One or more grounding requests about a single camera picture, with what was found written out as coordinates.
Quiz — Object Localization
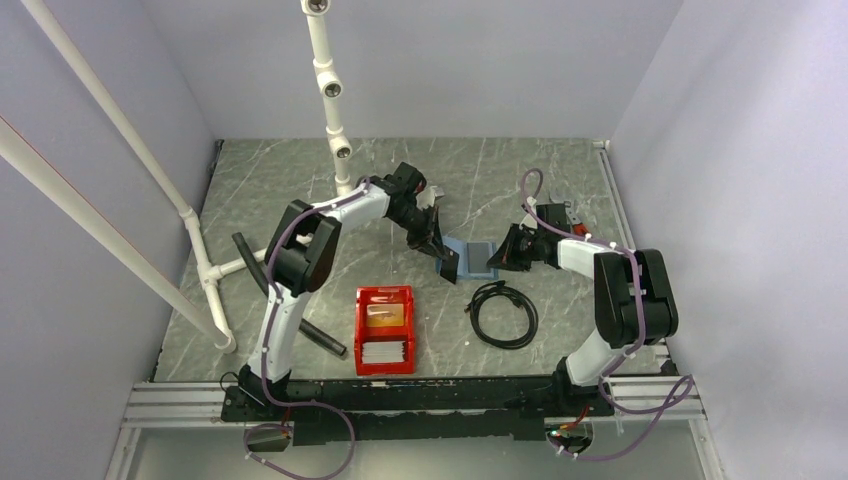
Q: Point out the aluminium rail frame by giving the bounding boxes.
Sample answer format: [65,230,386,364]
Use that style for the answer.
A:
[108,338,724,479]

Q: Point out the coiled black cable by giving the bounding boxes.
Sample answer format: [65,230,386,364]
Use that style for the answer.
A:
[466,280,539,350]

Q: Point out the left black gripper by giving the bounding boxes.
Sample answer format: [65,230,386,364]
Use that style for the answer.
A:
[390,204,449,263]

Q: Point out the white PVC pipe frame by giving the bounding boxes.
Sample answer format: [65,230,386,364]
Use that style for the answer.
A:
[0,0,359,354]

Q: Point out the red plastic bin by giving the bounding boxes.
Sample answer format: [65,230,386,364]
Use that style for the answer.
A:
[354,285,416,376]

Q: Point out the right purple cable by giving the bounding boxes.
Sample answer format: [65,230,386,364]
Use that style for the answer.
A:
[519,168,696,464]

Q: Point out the white card stack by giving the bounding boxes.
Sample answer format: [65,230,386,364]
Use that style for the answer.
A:
[361,341,406,365]

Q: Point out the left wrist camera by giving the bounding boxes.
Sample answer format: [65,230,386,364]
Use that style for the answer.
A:
[416,185,445,209]

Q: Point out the black corrugated hose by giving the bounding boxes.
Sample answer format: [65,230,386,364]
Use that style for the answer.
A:
[231,231,348,359]

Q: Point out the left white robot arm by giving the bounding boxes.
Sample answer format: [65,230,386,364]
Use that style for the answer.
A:
[238,162,459,420]

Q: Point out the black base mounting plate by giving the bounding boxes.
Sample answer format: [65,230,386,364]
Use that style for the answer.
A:
[221,372,613,446]

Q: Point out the blue card holder wallet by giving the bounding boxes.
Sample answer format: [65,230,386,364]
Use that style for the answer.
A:
[443,236,498,282]

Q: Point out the red handled adjustable wrench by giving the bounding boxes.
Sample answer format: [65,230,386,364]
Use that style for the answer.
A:
[548,189,589,237]

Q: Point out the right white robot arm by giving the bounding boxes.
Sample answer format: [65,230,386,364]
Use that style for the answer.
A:
[487,203,679,415]

